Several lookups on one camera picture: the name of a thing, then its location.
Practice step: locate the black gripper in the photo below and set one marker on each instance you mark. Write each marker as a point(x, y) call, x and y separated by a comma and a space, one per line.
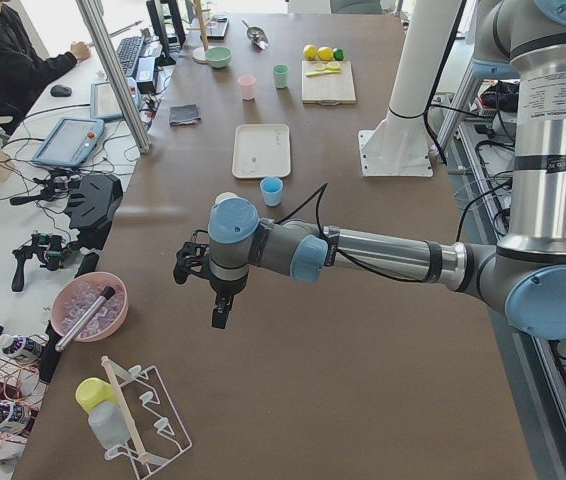
point(222, 288)

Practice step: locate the blue plastic cup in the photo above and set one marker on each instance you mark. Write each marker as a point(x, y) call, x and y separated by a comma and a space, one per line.
point(272, 190)

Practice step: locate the green plastic cup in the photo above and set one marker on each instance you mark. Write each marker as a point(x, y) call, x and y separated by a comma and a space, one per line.
point(280, 76)

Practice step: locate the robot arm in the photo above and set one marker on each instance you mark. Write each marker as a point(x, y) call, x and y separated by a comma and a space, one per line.
point(346, 308)

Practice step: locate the cream rabbit tray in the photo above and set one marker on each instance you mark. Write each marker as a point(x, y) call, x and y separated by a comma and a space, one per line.
point(261, 150)

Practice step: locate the cream plastic cup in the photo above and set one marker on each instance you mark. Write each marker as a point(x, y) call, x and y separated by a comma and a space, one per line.
point(224, 196)

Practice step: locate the metal pestle in bowl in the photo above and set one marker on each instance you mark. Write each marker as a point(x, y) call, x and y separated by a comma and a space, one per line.
point(83, 320)

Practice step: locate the pink bowl with ice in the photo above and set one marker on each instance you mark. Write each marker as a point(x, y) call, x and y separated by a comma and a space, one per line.
point(76, 298)

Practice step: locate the yellow plastic cup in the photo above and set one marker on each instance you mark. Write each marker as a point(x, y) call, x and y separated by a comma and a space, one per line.
point(93, 391)

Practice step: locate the translucent grey cup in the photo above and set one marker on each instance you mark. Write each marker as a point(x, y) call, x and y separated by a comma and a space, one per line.
point(108, 425)

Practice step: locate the black stand plate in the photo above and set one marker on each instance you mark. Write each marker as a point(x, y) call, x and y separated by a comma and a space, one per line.
point(91, 207)

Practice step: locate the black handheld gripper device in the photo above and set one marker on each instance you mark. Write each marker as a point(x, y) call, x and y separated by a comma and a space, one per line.
point(50, 249)

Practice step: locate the grey folded cloth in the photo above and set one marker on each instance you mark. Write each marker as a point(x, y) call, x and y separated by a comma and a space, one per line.
point(184, 115)

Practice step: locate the blue teach pendant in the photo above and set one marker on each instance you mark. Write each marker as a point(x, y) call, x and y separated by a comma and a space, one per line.
point(70, 143)

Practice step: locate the pink plastic cup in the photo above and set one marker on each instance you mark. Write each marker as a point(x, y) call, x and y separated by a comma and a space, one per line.
point(247, 86)

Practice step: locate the wooden cutting board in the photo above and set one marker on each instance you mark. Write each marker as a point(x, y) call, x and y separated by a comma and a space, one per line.
point(328, 89)

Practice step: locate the yellow plastic knife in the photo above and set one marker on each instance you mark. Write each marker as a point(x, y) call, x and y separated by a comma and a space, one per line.
point(312, 74)

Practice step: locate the green bowl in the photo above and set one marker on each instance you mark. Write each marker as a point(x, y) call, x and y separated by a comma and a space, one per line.
point(218, 57)

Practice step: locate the wooden stand with base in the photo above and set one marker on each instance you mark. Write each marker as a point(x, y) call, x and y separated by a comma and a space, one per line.
point(199, 54)

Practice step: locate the whole lemon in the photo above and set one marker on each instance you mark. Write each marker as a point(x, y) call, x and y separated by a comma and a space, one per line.
point(309, 52)
point(325, 53)

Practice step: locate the black computer mouse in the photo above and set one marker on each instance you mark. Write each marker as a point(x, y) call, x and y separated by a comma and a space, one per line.
point(60, 91)

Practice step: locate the metal scoop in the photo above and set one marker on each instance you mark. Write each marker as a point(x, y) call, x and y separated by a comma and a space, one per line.
point(256, 35)

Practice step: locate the black keyboard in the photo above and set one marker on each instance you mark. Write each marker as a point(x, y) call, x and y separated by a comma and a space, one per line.
point(128, 53)

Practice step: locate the green lime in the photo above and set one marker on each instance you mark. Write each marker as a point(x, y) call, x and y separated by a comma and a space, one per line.
point(338, 54)

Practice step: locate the person in black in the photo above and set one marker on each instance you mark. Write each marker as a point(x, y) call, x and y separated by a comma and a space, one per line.
point(24, 75)

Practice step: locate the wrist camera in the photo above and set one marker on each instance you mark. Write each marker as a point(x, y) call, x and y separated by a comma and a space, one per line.
point(192, 259)

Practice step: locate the white wire cup rack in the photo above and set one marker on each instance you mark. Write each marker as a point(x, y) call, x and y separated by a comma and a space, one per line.
point(158, 436)

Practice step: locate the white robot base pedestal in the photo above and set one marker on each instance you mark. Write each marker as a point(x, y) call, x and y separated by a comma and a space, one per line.
point(398, 146)

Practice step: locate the aluminium frame post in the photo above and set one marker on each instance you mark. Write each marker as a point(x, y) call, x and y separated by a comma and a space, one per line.
point(92, 15)

